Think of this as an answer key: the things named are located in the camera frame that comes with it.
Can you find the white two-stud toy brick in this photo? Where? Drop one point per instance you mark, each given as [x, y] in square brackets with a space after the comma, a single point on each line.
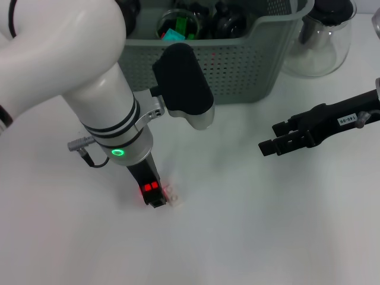
[173, 197]

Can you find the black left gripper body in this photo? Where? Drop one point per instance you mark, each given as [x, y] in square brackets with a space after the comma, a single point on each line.
[144, 173]

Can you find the glass teapot with black lid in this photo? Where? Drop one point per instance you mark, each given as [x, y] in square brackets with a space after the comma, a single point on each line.
[320, 56]

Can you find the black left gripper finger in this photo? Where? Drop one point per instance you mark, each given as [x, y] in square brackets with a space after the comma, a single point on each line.
[158, 203]
[146, 198]

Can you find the teal square toy brick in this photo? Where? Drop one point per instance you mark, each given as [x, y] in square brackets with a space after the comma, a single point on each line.
[173, 35]

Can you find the grey-green perforated storage bin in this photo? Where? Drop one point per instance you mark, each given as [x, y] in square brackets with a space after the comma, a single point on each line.
[237, 74]

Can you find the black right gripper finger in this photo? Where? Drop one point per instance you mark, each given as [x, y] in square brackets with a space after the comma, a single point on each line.
[285, 145]
[285, 127]

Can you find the red-orange sloped toy brick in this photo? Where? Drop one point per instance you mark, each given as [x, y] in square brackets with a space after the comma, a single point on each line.
[147, 187]

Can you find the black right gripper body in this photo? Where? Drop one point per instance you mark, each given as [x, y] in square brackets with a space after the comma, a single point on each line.
[335, 118]

